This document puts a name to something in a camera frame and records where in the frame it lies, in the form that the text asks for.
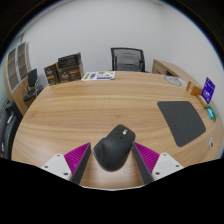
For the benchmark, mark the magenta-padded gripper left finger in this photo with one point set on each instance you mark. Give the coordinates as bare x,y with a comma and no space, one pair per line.
77,159

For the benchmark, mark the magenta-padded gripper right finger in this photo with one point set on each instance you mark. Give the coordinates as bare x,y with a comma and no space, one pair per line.
147,158

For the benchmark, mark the black computer mouse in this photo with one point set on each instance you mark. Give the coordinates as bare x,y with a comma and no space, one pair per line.
113,150

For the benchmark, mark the dark grey mouse pad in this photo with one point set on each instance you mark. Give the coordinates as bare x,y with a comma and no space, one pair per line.
181,121

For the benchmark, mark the small white round sticker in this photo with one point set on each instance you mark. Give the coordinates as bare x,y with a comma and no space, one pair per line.
211,142

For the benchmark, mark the black padded office chair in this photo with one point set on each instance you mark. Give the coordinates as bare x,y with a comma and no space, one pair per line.
10,130

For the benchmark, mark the blue packet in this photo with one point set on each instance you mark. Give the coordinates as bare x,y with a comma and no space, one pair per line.
210,112

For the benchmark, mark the tan packet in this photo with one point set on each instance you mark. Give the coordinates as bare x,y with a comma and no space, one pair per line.
202,100

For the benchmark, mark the green packet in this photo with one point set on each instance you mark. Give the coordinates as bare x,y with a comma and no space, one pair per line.
214,114

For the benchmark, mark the round grey disc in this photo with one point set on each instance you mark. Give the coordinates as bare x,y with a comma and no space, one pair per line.
174,81

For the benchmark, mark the orange cardboard box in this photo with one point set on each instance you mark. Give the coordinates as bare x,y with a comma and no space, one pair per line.
194,89

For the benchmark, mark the large brown cardboard box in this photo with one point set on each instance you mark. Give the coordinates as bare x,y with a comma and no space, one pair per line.
70,75

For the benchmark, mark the printed paper sheet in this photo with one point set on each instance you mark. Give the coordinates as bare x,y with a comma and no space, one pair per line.
98,75

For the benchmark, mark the purple card package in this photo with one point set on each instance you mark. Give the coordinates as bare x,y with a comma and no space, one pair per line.
208,90

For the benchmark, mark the wooden sideboard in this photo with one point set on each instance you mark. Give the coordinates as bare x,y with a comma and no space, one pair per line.
166,68

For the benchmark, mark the small black chair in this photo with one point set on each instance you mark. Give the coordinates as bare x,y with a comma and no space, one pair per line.
32,77

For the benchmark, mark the dark open box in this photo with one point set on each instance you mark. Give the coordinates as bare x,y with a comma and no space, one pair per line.
69,61

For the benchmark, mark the black mesh office chair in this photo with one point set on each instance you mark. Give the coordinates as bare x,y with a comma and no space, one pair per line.
127,61

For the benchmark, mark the wooden shelf unit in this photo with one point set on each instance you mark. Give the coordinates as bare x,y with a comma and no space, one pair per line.
15,71

